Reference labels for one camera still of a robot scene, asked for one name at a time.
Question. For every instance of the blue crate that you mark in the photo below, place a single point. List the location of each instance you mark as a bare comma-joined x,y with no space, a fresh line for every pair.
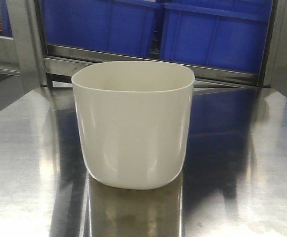
116,26
225,34

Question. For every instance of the blue crate behind right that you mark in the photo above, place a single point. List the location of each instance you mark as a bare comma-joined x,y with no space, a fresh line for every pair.
225,34

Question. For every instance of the stainless steel shelf frame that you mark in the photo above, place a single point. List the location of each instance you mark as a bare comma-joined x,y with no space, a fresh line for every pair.
27,54

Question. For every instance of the blue crate behind left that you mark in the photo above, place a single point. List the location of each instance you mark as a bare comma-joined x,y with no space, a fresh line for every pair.
116,26

